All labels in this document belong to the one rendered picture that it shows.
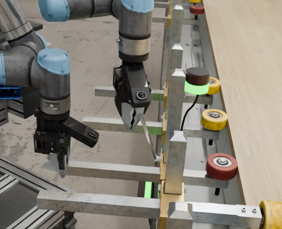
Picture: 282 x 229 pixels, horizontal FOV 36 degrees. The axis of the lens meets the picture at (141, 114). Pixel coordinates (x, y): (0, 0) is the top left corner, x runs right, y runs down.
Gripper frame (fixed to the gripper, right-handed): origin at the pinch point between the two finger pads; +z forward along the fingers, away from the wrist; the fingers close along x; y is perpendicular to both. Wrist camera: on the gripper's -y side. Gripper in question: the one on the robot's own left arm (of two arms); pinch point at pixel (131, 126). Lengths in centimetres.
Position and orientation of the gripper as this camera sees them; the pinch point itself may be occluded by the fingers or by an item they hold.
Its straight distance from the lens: 112.4
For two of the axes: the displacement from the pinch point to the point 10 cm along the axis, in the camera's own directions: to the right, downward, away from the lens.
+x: -9.6, 0.9, -2.7
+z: -0.7, 8.5, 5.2
